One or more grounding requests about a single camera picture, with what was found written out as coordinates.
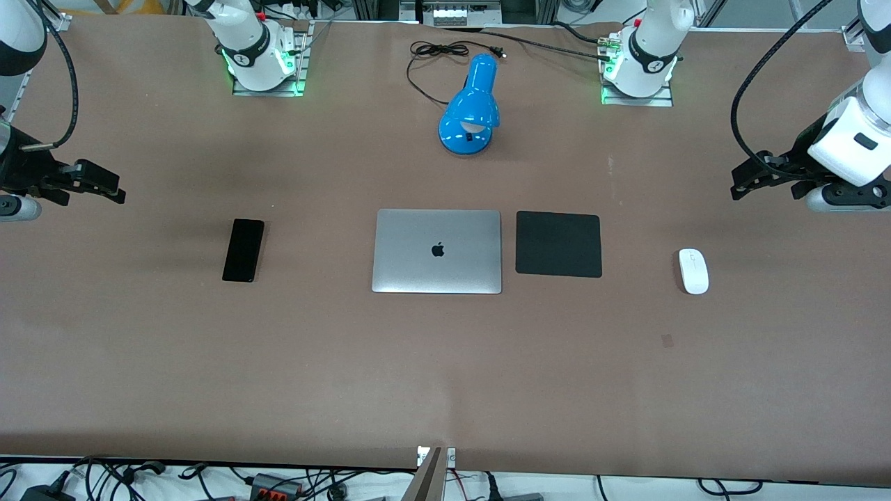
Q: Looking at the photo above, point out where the black cable with connector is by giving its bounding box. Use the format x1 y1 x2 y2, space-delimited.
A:
73 456 168 501

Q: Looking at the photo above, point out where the blue desk lamp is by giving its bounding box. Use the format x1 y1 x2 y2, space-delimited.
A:
438 53 501 156

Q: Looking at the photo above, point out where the silver laptop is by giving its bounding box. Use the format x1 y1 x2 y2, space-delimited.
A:
371 208 503 295

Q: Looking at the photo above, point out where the black orange connector box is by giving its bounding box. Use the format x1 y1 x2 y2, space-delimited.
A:
249 472 305 499

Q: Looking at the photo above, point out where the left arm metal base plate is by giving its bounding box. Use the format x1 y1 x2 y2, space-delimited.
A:
600 31 675 107

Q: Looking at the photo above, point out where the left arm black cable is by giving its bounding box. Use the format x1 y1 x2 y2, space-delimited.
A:
730 0 834 164

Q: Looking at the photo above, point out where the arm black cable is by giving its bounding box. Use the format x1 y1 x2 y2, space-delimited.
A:
730 0 834 164
19 0 79 152

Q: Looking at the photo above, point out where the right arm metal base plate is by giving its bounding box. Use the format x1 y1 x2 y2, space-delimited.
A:
231 19 308 97

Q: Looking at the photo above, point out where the white power strip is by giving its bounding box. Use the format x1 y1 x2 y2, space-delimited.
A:
432 0 503 27

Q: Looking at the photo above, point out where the black mouse pad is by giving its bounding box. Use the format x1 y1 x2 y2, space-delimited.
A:
515 211 604 279

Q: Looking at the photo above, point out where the white computer mouse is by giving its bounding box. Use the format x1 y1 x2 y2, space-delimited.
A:
678 248 710 296

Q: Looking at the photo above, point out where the thick black cable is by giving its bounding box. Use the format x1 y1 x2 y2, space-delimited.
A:
439 26 615 62

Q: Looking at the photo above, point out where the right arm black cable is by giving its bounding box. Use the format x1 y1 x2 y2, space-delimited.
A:
19 0 79 152

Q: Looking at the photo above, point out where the black lamp power cord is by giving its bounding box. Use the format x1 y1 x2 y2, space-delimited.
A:
407 40 507 106

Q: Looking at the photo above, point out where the black power adapter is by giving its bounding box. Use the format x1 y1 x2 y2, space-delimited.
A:
19 480 76 501

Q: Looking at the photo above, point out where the black smartphone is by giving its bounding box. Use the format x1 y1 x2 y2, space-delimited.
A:
222 218 266 284

